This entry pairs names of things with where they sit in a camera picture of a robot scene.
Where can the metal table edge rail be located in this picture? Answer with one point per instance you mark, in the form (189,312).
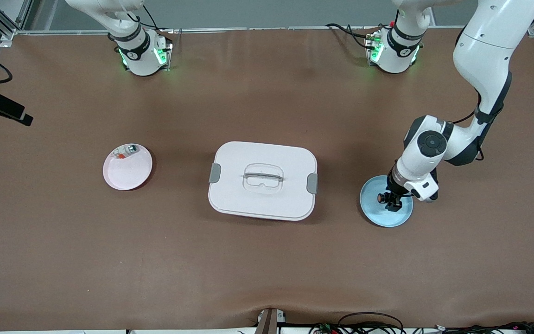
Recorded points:
(271,28)

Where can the green silver push button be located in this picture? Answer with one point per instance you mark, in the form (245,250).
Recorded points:
(131,149)

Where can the pink round plate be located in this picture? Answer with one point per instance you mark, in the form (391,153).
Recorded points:
(125,178)

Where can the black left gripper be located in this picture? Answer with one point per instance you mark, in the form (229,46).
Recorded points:
(394,182)

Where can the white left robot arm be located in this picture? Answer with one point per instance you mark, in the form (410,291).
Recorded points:
(485,51)

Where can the brown camera mount post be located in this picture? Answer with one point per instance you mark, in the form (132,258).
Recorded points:
(269,322)

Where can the white lidded storage box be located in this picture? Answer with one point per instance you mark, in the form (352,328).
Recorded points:
(262,199)

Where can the light blue round plate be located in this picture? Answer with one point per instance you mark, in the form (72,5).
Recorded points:
(378,215)

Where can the white breaker with orange lever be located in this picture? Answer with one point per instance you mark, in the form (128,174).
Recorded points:
(120,153)

